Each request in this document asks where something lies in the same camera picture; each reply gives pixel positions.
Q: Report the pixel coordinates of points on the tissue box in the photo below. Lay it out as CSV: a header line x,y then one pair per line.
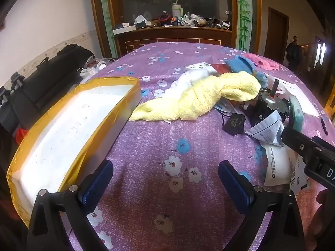
x,y
141,22

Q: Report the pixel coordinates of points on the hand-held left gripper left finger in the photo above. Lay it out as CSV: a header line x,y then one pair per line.
x,y
96,185

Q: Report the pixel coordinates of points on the flat white box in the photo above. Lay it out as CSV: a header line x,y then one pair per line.
x,y
124,28

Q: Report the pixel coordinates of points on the white label packet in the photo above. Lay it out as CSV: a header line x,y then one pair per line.
x,y
298,179

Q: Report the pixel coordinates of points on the pink cloth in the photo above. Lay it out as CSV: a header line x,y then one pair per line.
x,y
259,61

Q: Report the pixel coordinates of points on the white tumbler green lid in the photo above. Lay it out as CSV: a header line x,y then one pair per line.
x,y
176,10

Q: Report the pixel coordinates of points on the white plastic bag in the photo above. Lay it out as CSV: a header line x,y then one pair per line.
x,y
89,70

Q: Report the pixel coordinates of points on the yellow towel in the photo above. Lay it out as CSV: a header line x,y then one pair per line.
x,y
209,94

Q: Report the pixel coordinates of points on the white foam box yellow tape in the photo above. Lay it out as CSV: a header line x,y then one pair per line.
x,y
65,130

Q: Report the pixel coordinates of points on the black motor with shaft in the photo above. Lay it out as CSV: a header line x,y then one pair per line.
x,y
264,107

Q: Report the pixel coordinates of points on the white printed mailer bag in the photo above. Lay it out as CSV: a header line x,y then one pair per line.
x,y
277,162

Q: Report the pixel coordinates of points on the pile of small clutter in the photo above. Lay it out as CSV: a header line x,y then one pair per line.
x,y
206,21

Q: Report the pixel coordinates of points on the blue white packet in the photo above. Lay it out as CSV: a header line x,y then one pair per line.
x,y
223,107

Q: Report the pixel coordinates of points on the dark pen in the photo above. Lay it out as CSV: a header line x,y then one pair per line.
x,y
324,125

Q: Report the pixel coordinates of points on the brown wooden door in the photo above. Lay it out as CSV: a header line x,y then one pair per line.
x,y
276,35

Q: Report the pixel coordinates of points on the red plastic bag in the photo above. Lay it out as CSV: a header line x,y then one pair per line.
x,y
21,136

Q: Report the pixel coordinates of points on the white cloth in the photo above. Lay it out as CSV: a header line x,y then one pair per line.
x,y
188,81

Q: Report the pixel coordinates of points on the white grey mailer bag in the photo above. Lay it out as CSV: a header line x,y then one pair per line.
x,y
267,130

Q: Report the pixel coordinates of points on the black power adapter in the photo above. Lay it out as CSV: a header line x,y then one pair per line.
x,y
234,124

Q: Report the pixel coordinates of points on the black luggage bag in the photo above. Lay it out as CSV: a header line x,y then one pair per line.
x,y
52,78

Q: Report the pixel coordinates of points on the wooden cabinet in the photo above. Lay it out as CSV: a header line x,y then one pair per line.
x,y
170,36

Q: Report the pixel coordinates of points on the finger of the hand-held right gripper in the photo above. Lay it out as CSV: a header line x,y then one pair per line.
x,y
295,138

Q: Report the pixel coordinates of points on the white paper sheet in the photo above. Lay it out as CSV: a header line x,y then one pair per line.
x,y
301,94

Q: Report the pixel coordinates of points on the white patterned tissue pack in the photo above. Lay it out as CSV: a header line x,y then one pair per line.
x,y
199,66

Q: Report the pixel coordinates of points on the teal packet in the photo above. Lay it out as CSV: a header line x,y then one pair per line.
x,y
297,112

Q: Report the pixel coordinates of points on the red packet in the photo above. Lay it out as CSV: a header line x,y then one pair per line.
x,y
221,68

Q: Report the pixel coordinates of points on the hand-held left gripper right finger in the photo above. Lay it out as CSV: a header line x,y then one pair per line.
x,y
233,183

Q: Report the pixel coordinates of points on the blue knitted cloth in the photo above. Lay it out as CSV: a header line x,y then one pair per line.
x,y
243,66

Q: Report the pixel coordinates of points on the purple floral bedsheet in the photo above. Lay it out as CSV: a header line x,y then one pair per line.
x,y
170,149

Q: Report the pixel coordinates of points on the red black round device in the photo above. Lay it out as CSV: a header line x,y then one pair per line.
x,y
164,18

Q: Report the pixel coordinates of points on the person's right hand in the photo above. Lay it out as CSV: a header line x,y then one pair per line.
x,y
320,222

